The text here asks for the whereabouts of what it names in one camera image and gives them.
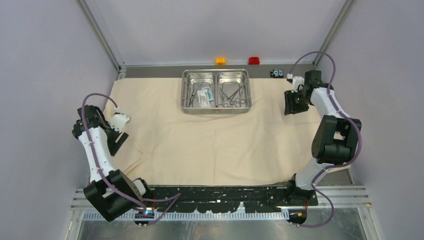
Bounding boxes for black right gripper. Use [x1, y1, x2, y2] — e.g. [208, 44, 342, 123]
[284, 88, 312, 116]

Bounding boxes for cream cloth wrap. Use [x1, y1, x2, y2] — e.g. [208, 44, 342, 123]
[103, 77, 352, 187]

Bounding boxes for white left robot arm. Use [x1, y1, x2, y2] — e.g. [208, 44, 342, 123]
[72, 105, 154, 222]

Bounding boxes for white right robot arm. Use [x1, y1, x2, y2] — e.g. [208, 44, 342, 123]
[284, 70, 362, 205]

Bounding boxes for blue owl number tag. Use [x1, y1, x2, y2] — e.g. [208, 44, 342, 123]
[270, 69, 284, 78]

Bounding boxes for red block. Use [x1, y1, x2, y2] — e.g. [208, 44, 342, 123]
[248, 56, 260, 65]

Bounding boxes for steel scissors pile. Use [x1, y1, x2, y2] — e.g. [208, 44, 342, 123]
[217, 85, 247, 108]

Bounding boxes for yellow block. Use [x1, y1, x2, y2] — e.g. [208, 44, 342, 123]
[214, 57, 227, 66]

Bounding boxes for green white sterile packet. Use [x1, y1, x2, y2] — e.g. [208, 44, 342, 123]
[196, 87, 215, 108]

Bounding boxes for steel mesh instrument tray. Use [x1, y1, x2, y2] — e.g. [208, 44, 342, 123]
[180, 69, 253, 115]

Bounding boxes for steel forceps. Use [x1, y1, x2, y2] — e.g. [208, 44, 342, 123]
[188, 78, 204, 107]

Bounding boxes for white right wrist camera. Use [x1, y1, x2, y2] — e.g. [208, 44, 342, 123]
[286, 73, 305, 93]

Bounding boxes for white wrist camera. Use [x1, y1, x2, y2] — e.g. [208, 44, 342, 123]
[286, 73, 305, 93]
[108, 113, 131, 133]

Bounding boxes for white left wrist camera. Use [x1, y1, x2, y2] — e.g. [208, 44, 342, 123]
[108, 113, 131, 133]

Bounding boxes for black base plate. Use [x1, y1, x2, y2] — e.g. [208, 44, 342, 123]
[143, 185, 318, 214]

